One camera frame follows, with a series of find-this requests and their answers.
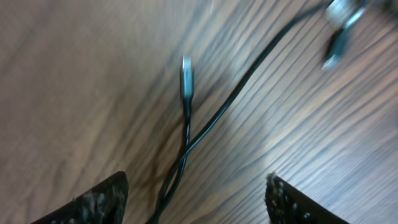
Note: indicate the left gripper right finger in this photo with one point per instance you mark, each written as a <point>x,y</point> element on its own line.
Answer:
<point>287,205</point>

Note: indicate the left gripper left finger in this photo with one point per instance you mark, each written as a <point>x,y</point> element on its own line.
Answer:
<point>105,203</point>

